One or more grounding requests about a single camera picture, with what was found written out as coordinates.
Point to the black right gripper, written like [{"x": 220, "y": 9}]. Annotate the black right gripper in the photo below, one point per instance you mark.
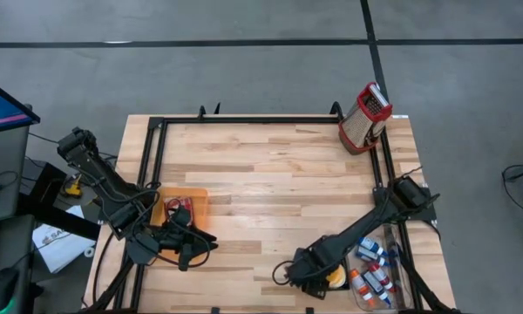
[{"x": 307, "y": 268}]

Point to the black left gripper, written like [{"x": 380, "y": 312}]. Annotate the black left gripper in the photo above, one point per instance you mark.
[{"x": 176, "y": 240}]

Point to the white frosted donut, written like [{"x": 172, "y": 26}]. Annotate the white frosted donut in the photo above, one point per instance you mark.
[{"x": 337, "y": 279}]

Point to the orange food colouring bottle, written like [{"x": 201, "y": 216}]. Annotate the orange food colouring bottle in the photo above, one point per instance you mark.
[{"x": 358, "y": 282}]

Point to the red snack packet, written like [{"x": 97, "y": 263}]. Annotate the red snack packet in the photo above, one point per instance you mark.
[{"x": 185, "y": 204}]

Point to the blue food colouring bottle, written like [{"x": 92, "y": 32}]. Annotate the blue food colouring bottle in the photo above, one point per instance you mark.
[
  {"x": 365, "y": 255},
  {"x": 373, "y": 283},
  {"x": 368, "y": 244}
]

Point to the red food colouring bottle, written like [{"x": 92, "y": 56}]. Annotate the red food colouring bottle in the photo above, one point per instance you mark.
[{"x": 380, "y": 275}]

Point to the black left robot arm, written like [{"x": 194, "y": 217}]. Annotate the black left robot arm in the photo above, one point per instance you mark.
[{"x": 100, "y": 179}]

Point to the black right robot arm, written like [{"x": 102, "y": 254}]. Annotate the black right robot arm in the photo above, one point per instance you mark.
[{"x": 366, "y": 222}]

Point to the orange translucent plastic tray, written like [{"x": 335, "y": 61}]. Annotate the orange translucent plastic tray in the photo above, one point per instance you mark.
[{"x": 200, "y": 205}]

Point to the clear plastic container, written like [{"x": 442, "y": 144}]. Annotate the clear plastic container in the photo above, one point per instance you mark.
[{"x": 396, "y": 279}]

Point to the yellow black plug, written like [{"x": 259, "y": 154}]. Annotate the yellow black plug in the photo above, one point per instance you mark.
[{"x": 74, "y": 189}]

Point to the black stand beam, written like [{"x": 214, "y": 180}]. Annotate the black stand beam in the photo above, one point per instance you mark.
[{"x": 61, "y": 220}]

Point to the white paper bag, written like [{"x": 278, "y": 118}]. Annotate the white paper bag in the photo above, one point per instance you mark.
[{"x": 56, "y": 248}]

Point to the red metal box grater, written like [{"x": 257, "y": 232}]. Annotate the red metal box grater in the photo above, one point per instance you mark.
[{"x": 362, "y": 126}]

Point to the small white sticker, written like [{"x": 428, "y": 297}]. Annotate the small white sticker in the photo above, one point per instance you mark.
[{"x": 400, "y": 116}]

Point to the monitor with blue screen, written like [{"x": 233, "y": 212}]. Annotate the monitor with blue screen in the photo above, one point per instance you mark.
[{"x": 0, "y": 109}]

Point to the black aluminium table frame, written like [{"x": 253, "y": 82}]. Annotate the black aluminium table frame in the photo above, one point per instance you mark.
[{"x": 244, "y": 119}]

